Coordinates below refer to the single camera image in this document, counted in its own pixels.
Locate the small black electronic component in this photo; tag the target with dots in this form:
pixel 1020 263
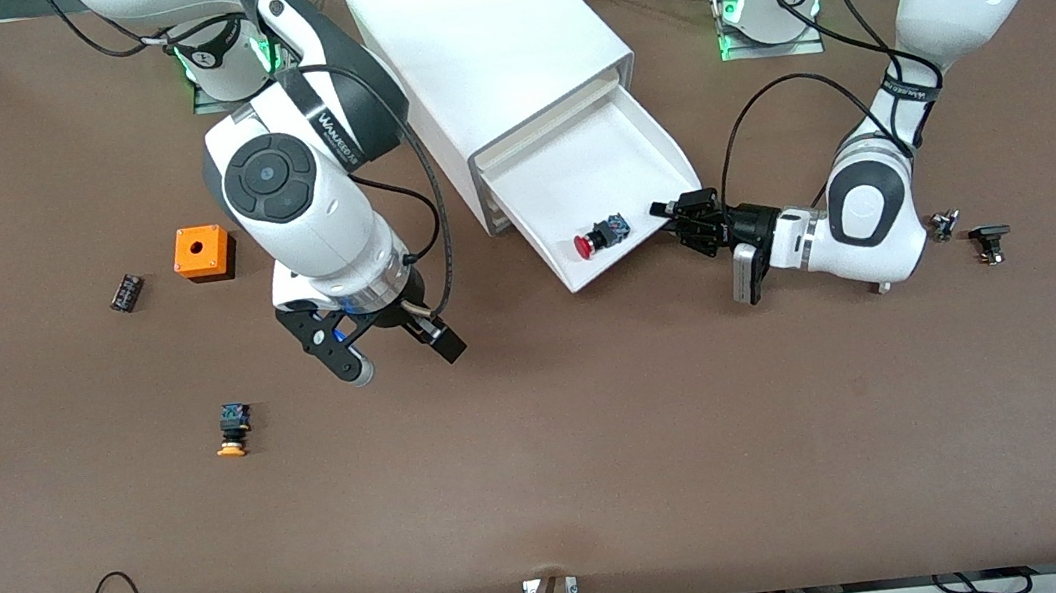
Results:
pixel 127 292

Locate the white pull-out drawer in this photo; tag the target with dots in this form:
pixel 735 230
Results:
pixel 574 180

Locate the white semicircular plastic bracket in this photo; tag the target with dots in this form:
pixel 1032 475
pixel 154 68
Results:
pixel 884 287

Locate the orange push button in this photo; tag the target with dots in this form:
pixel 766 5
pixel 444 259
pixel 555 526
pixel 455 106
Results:
pixel 233 428

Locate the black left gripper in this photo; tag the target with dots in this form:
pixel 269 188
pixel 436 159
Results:
pixel 749 224

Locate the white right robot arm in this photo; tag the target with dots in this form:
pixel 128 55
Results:
pixel 305 203

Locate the red push button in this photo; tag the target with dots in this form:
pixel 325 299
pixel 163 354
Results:
pixel 599 235

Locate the orange button enclosure box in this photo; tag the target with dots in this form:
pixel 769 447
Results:
pixel 202 253

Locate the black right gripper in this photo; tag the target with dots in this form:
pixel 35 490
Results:
pixel 402 312

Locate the white drawer cabinet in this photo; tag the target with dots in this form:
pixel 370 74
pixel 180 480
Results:
pixel 478 51

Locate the black switch contact block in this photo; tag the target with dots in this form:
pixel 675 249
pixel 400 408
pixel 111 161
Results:
pixel 988 237

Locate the small silver metal fitting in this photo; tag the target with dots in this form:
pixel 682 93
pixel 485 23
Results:
pixel 944 226

